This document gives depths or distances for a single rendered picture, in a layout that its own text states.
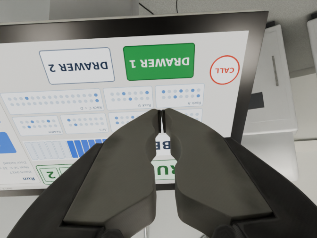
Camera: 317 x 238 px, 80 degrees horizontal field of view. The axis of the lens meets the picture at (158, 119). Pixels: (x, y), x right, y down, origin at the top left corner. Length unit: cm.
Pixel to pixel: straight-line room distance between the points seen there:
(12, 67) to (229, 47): 29
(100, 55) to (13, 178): 30
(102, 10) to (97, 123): 22
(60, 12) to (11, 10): 78
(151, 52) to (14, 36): 17
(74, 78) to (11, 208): 83
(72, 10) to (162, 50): 23
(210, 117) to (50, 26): 25
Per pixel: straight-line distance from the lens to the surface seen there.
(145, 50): 26
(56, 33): 29
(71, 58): 29
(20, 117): 37
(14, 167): 45
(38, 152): 39
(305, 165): 347
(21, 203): 106
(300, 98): 352
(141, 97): 28
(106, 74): 28
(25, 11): 125
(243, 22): 28
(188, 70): 27
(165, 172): 37
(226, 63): 28
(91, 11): 43
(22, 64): 32
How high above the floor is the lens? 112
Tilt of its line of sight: 10 degrees down
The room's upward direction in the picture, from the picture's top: 178 degrees clockwise
